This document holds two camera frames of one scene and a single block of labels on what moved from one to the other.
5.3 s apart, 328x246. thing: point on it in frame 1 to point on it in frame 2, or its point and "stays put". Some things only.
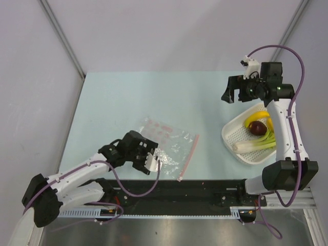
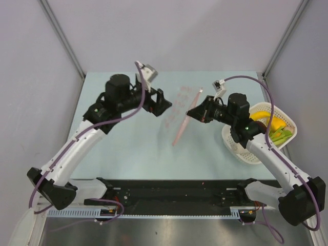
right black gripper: x=237 y=82 to x=202 y=113
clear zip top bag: x=175 y=146 to x=178 y=129
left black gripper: x=149 y=147 to x=157 y=107
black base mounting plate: x=180 y=194 stays put
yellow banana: x=260 y=114 stays put
